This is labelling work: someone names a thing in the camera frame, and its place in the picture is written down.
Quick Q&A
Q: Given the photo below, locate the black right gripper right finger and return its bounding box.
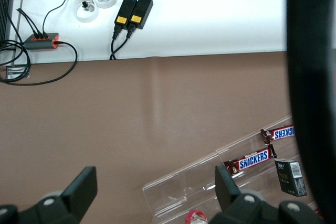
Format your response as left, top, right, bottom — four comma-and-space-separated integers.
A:
207, 165, 325, 224

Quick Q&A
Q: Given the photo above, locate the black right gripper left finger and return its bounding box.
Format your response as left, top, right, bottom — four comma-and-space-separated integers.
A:
0, 166, 98, 224

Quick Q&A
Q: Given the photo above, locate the brown Snickers bar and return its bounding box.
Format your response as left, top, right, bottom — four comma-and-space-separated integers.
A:
260, 125, 296, 145
223, 144, 278, 177

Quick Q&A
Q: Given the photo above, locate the red cup with white lid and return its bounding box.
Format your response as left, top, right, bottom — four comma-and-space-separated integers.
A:
185, 209, 208, 224

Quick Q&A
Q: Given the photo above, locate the small black box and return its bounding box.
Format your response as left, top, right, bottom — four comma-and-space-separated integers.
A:
274, 157, 307, 197

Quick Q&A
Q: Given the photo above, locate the clear acrylic stepped stand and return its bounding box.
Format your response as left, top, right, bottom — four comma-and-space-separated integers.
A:
142, 114, 323, 219

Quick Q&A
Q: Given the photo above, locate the grey and orange USB hub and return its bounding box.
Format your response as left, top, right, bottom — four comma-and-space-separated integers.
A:
23, 32, 64, 51

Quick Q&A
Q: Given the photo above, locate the small black and grey clip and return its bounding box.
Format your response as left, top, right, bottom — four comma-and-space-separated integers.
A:
82, 1, 96, 13

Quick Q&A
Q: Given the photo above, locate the black power adapter yellow label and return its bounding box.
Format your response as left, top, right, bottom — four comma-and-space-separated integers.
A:
128, 0, 154, 30
114, 0, 138, 31

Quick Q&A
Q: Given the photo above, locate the black finned device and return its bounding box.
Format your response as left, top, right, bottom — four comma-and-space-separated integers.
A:
0, 0, 15, 42

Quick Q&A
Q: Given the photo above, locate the silver metal bracket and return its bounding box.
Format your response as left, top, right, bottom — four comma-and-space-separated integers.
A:
5, 65, 30, 79

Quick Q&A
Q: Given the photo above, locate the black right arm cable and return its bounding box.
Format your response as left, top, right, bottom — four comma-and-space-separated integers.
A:
286, 0, 336, 224

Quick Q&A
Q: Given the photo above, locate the black hub output cable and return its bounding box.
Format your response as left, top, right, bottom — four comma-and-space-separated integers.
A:
0, 40, 78, 86

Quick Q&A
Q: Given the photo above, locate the black USB cable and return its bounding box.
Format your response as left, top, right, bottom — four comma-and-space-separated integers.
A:
41, 0, 92, 38
16, 7, 37, 38
19, 8, 43, 38

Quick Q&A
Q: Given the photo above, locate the black adapter mains cable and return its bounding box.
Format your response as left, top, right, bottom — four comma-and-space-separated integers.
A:
109, 23, 123, 61
110, 26, 135, 61

